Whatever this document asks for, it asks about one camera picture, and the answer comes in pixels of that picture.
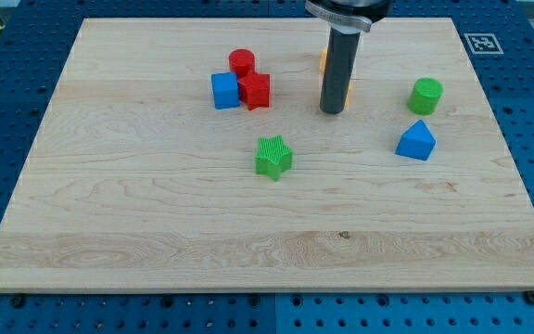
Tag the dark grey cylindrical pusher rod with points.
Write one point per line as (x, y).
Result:
(339, 63)

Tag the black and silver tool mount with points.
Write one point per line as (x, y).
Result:
(349, 16)

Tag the yellow hexagon block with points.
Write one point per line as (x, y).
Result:
(323, 59)

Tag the yellow heart block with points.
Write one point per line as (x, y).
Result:
(349, 93)

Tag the green cylinder block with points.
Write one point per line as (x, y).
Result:
(425, 96)

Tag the red star block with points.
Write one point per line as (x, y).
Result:
(254, 90)

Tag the red cylinder block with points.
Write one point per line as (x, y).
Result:
(241, 62)

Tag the blue triangular prism block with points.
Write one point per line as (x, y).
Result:
(417, 142)

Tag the blue cube block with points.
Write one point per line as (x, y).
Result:
(225, 90)

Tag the green star block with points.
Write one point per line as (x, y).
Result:
(273, 157)

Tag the black and white fiducial marker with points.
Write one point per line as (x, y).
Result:
(481, 43)

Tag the light wooden board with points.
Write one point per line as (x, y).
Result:
(135, 183)

